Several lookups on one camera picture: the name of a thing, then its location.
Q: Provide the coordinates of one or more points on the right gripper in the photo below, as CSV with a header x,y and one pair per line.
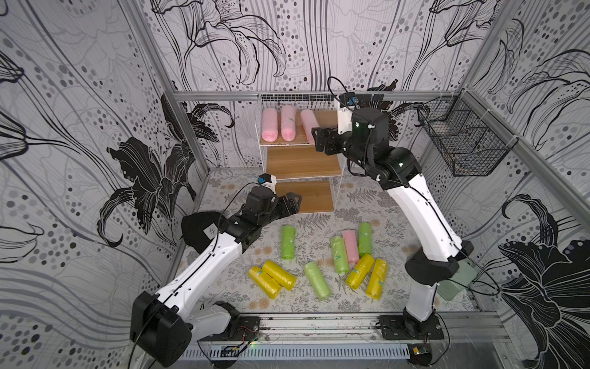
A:
x,y
329,141

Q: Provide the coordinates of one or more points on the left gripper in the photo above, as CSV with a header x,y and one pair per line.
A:
x,y
293,207

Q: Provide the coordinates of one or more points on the pink trash bag roll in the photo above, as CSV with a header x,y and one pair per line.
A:
x,y
288,123
351,246
269,125
309,122

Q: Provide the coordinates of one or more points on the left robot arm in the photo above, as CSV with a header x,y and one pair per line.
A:
x,y
161,325

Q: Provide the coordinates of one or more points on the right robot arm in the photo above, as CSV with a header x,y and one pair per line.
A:
x,y
400,175

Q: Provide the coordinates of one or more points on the green trash bag roll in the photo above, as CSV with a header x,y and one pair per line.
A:
x,y
317,280
365,241
288,235
339,252

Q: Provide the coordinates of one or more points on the yellow trash bag roll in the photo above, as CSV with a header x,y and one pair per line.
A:
x,y
263,280
360,271
377,279
281,276

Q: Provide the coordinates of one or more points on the black baseball cap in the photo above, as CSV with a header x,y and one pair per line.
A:
x,y
200,229

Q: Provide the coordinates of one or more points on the green tissue box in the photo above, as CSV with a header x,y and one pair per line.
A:
x,y
465,275

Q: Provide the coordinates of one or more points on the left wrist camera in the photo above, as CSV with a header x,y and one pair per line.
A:
x,y
268,181

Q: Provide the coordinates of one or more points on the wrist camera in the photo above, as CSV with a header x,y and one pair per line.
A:
x,y
268,181
345,104

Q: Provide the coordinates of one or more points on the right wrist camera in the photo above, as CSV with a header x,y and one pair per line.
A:
x,y
345,104

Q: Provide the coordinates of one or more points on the white wire wooden shelf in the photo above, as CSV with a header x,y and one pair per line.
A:
x,y
297,166

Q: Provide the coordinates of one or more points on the black wire wall basket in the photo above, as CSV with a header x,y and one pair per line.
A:
x,y
464,139

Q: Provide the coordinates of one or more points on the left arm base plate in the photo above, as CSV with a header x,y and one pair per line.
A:
x,y
242,329

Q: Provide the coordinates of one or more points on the white slotted cable duct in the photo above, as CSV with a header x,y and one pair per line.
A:
x,y
287,352

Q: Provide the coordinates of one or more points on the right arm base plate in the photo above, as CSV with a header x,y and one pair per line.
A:
x,y
404,328

